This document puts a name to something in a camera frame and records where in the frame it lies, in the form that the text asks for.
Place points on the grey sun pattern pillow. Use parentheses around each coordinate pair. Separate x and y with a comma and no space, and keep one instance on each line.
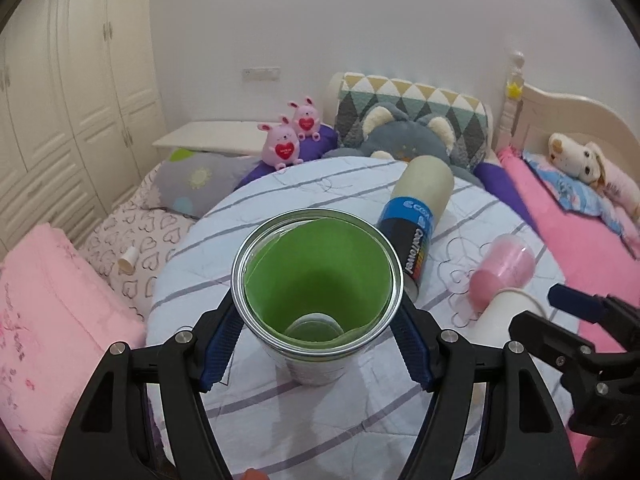
(192,183)

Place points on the white paper cup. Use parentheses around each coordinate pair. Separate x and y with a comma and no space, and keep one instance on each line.
(492,327)

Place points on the pink embroidered quilt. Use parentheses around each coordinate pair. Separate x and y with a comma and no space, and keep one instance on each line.
(58,317)

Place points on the black blue CoolTowel can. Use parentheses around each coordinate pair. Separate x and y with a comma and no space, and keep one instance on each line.
(410,217)

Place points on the yellow star sticker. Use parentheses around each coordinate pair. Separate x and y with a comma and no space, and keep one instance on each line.
(514,91)

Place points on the heart pattern white pillow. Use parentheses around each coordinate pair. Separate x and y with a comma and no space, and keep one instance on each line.
(157,233)

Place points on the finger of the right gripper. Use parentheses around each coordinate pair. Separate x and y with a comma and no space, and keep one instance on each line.
(609,312)
(557,346)

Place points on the cream white wardrobe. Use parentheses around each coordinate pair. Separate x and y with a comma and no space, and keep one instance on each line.
(80,113)

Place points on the white wall socket panel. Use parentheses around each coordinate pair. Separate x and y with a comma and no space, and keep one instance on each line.
(253,74)

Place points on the front pink bunny plush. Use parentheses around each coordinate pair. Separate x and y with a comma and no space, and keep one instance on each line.
(281,147)

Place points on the pink fleece blanket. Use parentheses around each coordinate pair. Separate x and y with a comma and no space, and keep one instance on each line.
(594,260)

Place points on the grey cat plush cushion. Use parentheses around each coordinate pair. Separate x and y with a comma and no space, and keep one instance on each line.
(388,133)

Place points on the striped white table cover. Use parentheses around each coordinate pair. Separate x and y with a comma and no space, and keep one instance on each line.
(363,425)

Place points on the rear pink bunny plush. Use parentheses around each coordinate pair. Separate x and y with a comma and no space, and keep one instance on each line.
(306,119)

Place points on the white dog plush toy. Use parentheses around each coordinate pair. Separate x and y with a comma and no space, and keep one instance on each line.
(574,159)

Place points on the small paper cup on bed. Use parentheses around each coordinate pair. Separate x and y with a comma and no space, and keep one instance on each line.
(128,260)

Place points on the green pink clear can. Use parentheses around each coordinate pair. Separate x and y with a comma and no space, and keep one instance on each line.
(316,287)

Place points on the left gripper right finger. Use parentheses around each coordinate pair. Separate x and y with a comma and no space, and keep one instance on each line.
(520,433)

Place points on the white nightstand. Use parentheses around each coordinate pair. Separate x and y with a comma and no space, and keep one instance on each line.
(231,138)

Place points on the cream wooden headboard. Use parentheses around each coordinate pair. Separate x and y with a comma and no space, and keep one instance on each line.
(527,123)

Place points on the pink bunny plush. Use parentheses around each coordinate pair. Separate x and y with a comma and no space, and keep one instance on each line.
(281,147)
(306,119)

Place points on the pink clear plastic cup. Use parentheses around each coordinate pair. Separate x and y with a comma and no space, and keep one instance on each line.
(508,263)

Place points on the diamond pattern quilted headboard cover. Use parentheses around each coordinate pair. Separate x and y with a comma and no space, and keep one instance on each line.
(468,116)

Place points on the operator hand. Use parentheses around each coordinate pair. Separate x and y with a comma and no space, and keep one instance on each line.
(254,474)

